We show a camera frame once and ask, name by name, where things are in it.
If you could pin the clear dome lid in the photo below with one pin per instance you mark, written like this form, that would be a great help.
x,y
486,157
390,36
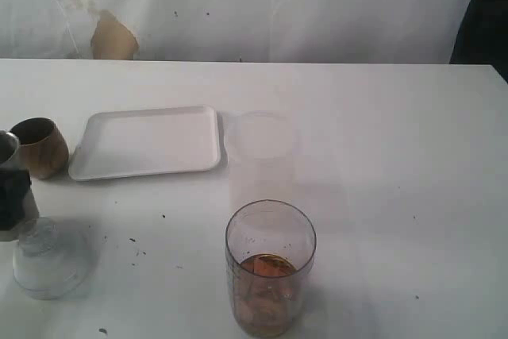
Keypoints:
x,y
52,257

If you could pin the stainless steel cup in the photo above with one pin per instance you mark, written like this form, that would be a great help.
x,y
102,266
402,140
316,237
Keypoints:
x,y
11,160

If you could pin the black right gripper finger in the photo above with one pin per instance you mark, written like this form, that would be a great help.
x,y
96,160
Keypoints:
x,y
15,185

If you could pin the dark curtain at right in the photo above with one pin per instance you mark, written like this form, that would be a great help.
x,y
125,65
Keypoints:
x,y
482,36

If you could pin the translucent plastic container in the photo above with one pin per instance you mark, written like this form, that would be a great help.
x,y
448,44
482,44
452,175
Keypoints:
x,y
260,148

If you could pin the white rectangular tray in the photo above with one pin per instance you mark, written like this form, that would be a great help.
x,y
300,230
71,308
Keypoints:
x,y
147,142

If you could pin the clear plastic shaker tumbler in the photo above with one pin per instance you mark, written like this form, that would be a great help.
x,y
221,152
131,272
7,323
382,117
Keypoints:
x,y
269,251

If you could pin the brown wooden cup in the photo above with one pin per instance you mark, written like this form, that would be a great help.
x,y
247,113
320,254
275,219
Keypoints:
x,y
43,149

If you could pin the gold coins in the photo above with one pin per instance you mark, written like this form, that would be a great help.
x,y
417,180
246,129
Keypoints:
x,y
262,295

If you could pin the white backdrop sheet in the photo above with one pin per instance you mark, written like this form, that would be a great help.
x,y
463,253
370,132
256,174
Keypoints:
x,y
308,31

